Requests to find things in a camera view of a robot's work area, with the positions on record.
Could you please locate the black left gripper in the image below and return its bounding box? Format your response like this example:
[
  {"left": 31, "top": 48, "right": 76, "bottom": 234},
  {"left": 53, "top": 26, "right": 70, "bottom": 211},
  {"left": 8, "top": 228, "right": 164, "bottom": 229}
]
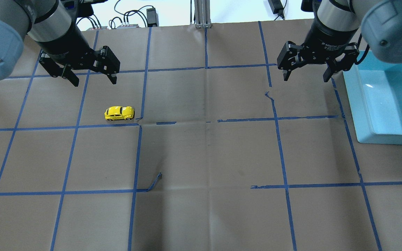
[{"left": 39, "top": 46, "right": 121, "bottom": 87}]

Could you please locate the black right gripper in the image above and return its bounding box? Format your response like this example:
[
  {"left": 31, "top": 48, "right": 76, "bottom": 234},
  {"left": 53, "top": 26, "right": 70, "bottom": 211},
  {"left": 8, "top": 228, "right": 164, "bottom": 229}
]
[{"left": 277, "top": 41, "right": 359, "bottom": 83}]

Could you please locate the yellow beetle toy car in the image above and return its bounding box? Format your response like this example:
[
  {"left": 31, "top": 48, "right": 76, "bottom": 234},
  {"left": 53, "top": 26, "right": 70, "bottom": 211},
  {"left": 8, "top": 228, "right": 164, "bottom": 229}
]
[{"left": 105, "top": 106, "right": 135, "bottom": 121}]

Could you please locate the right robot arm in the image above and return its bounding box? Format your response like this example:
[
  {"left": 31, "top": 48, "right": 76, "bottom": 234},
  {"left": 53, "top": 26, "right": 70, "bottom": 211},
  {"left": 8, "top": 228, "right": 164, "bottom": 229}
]
[{"left": 277, "top": 0, "right": 402, "bottom": 82}]

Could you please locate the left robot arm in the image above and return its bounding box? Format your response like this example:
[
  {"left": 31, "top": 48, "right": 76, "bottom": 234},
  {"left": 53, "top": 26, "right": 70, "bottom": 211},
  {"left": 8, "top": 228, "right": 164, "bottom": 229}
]
[{"left": 0, "top": 0, "right": 121, "bottom": 87}]

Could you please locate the black power adapter right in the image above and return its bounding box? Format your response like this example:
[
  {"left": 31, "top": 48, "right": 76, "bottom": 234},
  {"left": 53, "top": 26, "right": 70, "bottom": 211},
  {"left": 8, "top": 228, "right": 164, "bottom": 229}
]
[{"left": 268, "top": 0, "right": 285, "bottom": 16}]

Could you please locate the black power adapter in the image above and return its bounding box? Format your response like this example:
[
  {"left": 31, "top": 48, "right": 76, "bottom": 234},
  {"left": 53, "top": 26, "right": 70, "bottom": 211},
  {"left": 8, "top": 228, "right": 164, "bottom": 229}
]
[
  {"left": 146, "top": 7, "right": 158, "bottom": 27},
  {"left": 268, "top": 0, "right": 285, "bottom": 16}
]

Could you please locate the light blue plastic bin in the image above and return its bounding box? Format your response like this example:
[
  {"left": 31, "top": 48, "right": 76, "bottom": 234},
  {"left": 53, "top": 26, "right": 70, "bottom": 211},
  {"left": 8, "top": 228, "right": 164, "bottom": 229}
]
[{"left": 343, "top": 52, "right": 402, "bottom": 145}]

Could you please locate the aluminium frame post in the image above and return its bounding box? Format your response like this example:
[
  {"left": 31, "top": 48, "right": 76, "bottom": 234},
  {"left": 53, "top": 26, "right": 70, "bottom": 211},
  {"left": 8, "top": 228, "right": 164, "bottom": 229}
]
[{"left": 194, "top": 0, "right": 212, "bottom": 29}]

